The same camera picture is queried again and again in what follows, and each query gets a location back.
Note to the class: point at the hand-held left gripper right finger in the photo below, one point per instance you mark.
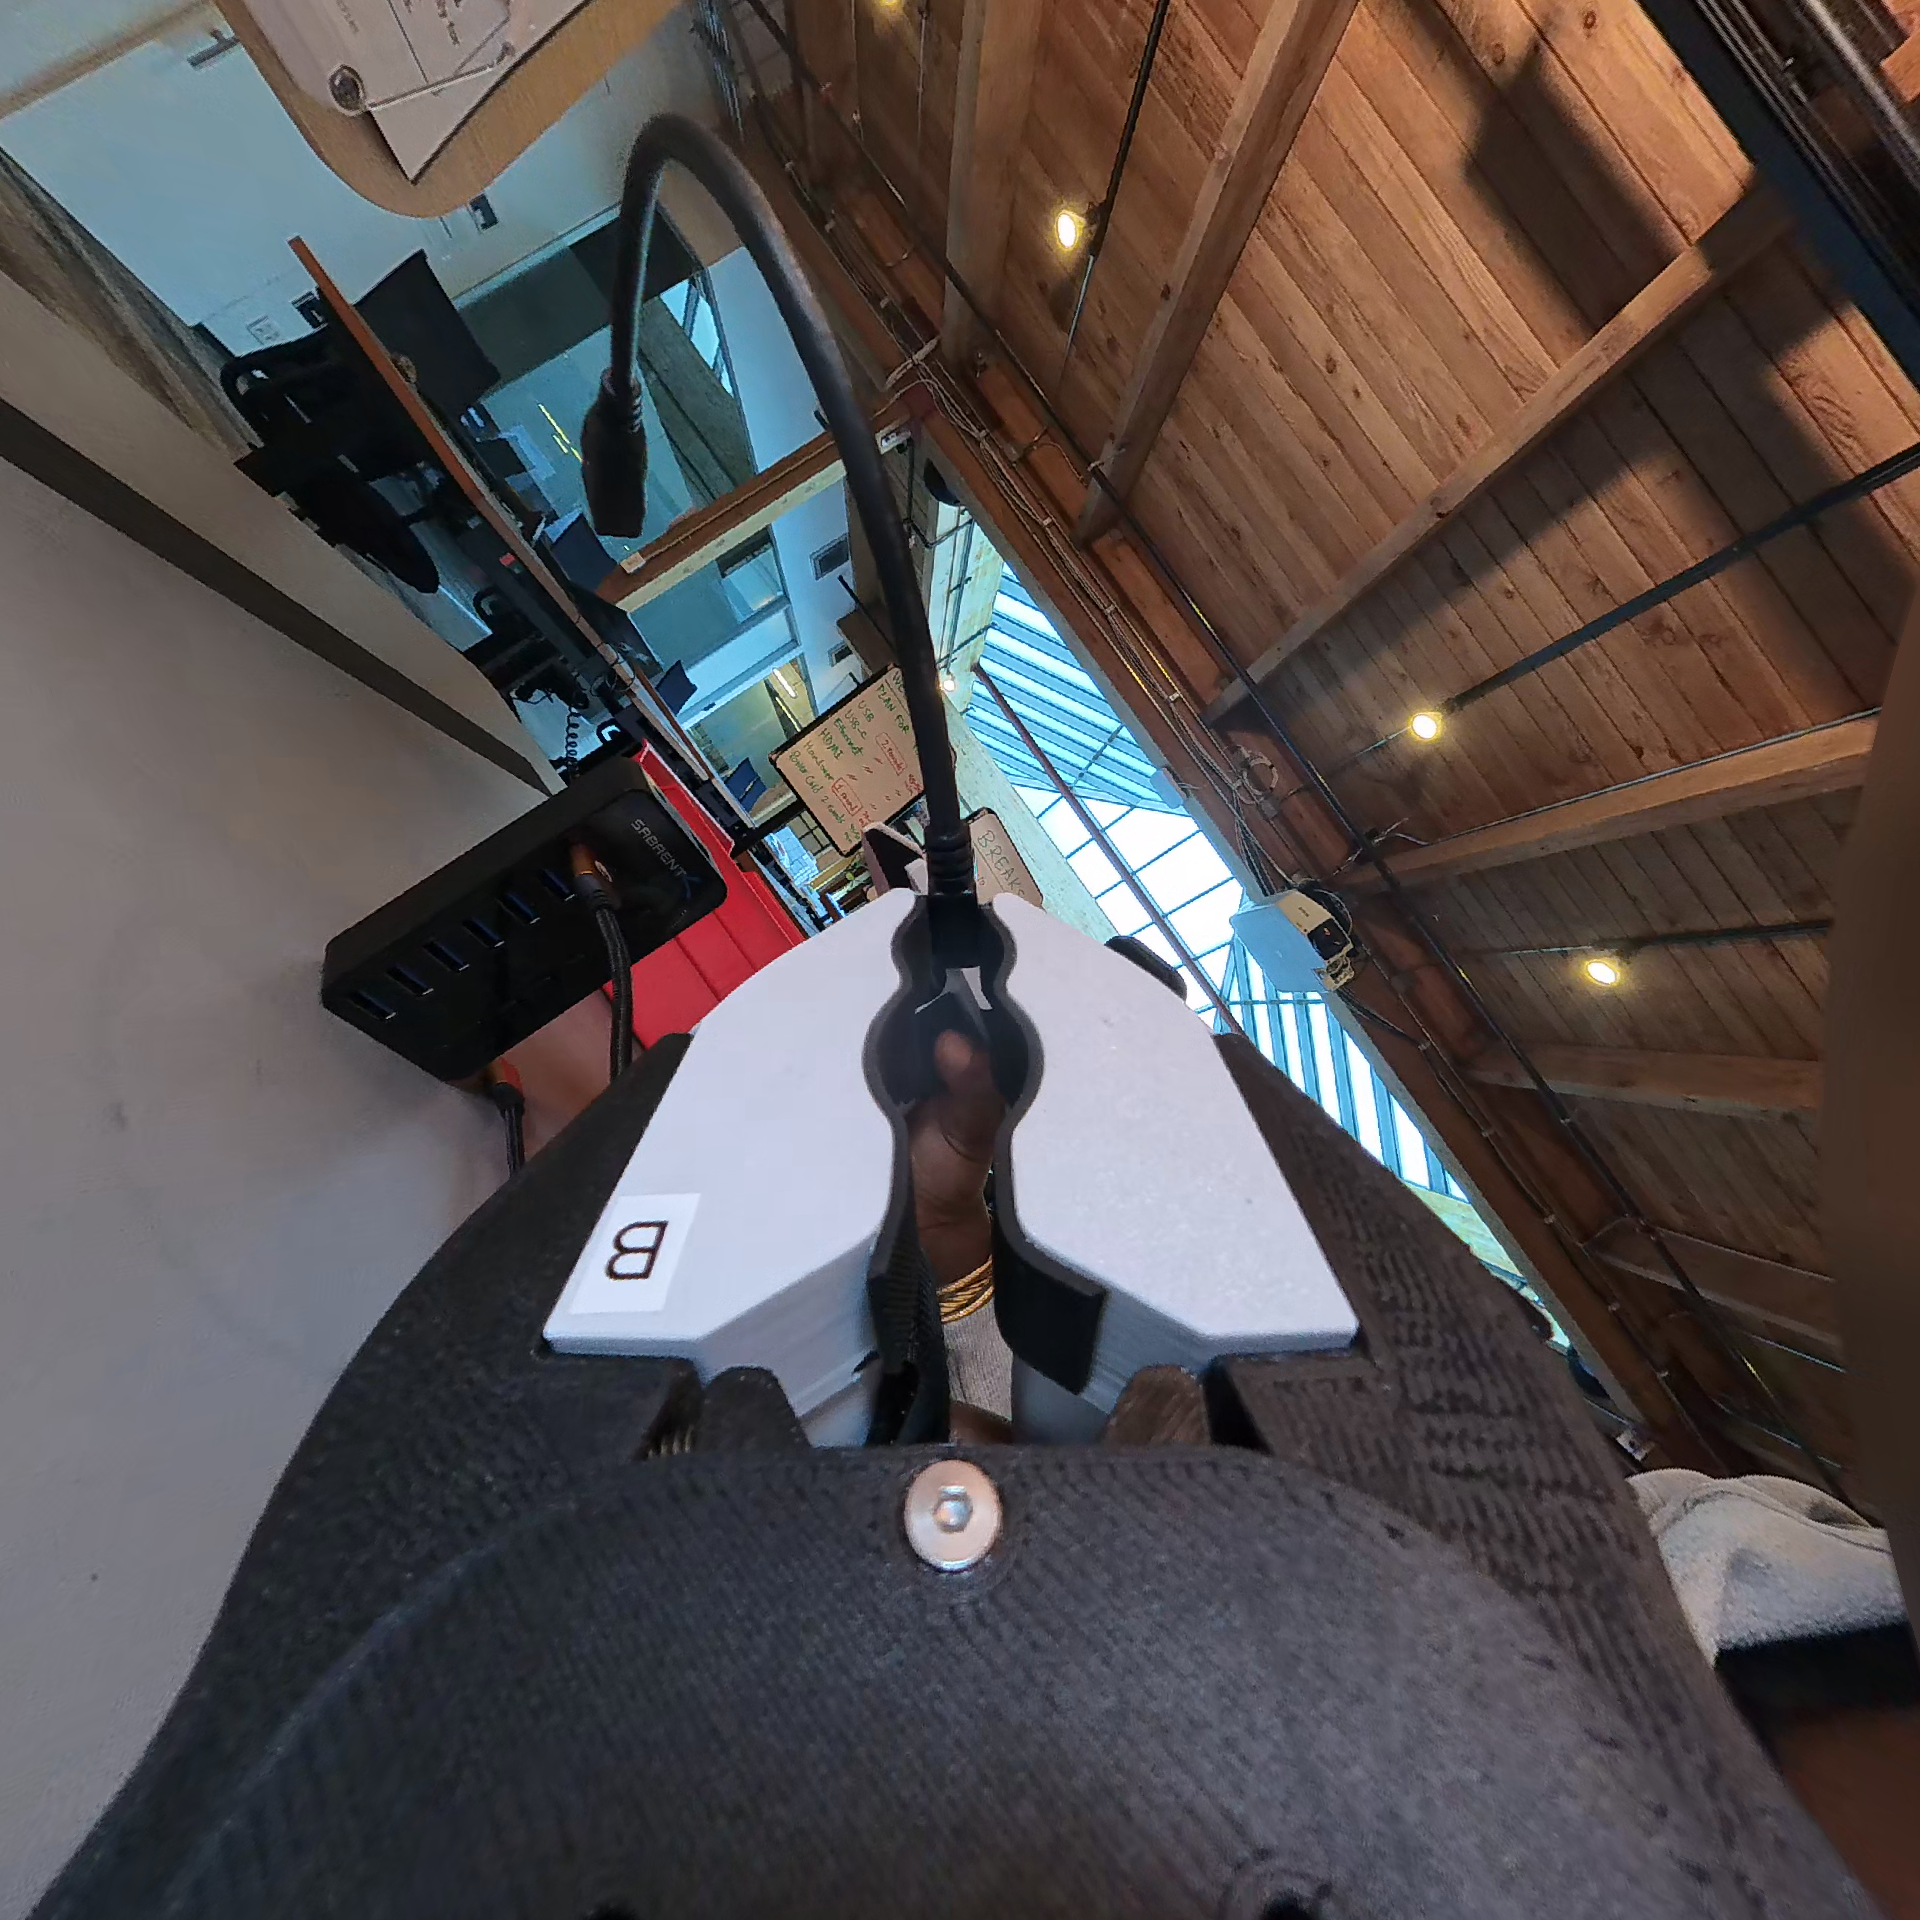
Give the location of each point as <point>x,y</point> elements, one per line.
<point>1154,1169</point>

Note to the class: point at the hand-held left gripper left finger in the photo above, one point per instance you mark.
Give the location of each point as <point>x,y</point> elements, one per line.
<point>719,1142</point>

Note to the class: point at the red plastic bin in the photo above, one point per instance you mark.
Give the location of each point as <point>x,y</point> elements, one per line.
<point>706,963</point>

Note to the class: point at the black usb hub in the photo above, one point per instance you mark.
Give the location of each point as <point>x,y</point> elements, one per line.
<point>452,963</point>

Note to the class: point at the person's right hand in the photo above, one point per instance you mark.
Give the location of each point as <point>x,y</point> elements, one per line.
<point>952,1142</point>

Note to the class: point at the white ceiling device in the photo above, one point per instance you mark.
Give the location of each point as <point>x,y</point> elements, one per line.
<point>1291,938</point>

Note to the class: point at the whiteboard with black writing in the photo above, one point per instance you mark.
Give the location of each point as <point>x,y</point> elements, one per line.
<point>1007,856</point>

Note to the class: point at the whiteboard with coloured writing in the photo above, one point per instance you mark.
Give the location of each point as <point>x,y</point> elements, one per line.
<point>846,759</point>

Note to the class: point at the ceiling spot lamp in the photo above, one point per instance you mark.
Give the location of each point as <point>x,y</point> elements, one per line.
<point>1068,230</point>
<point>1425,726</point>
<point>1602,971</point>

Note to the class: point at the black office chair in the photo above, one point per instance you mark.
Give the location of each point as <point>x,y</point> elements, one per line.
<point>343,451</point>

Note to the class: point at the instruction poster board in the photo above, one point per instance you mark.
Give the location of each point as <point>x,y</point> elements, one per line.
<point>452,90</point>

